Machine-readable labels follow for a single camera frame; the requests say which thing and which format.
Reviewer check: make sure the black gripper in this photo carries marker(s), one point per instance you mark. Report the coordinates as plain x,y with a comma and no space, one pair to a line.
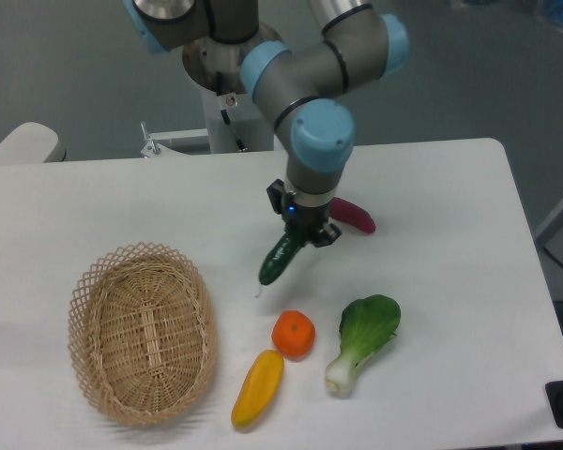
305,215

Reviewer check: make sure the green cucumber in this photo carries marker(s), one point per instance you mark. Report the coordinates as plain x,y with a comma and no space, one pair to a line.
278,259

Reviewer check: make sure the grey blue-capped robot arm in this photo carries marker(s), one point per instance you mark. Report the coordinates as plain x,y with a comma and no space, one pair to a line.
297,93

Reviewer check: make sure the purple sweet potato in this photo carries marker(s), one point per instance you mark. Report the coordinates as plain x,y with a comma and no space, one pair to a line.
349,213

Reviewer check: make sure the green bok choy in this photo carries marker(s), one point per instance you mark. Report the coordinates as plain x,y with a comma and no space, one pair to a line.
366,326

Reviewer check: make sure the orange tangerine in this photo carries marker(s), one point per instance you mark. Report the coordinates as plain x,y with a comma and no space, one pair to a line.
293,334

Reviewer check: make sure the yellow mango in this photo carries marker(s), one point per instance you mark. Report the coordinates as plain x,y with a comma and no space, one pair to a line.
258,389

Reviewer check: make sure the woven wicker basket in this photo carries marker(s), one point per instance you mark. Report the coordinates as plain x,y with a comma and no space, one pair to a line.
142,334

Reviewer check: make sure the white chair armrest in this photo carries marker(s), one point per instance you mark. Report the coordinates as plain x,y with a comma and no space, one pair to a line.
31,143

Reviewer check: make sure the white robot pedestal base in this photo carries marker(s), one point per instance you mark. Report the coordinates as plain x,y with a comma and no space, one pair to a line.
233,123

